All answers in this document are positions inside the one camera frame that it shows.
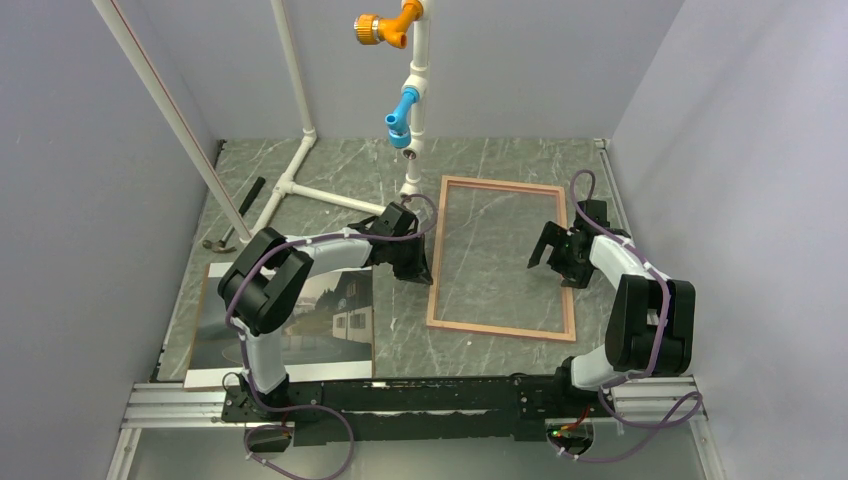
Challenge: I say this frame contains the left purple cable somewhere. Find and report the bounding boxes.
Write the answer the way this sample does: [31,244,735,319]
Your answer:
[223,193,440,480]

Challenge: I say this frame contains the pink wooden picture frame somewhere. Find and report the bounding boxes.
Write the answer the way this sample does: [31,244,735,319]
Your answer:
[425,174,578,344]

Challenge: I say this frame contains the orange nozzle fitting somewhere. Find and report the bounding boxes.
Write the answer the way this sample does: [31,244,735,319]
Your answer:
[353,0,425,49]

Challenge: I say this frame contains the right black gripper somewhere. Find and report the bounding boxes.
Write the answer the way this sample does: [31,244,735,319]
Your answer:
[529,221,594,289]

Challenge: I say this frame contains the blue nozzle fitting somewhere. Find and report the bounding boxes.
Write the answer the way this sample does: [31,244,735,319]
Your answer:
[384,87,420,149]

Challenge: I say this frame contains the white PVC pipe stand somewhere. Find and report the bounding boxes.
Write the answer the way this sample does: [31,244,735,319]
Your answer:
[94,1,434,242]

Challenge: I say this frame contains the clear glass pane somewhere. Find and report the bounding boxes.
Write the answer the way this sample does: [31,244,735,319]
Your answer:
[431,181,572,338]

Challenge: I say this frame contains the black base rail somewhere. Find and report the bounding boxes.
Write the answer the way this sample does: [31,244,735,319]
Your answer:
[220,372,610,446]

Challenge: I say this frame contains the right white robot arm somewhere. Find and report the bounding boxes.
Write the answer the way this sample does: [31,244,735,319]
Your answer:
[528,200,696,415]

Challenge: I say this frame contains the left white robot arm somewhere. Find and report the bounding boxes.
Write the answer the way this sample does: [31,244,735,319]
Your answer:
[217,202,435,420]

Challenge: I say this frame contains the photo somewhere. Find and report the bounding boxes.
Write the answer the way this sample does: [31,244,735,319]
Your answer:
[183,262,375,390]

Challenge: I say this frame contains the aluminium extrusion rail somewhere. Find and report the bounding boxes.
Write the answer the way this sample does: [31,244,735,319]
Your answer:
[121,376,698,429]

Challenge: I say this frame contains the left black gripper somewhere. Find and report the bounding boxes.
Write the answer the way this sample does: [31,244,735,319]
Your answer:
[388,234,433,286]

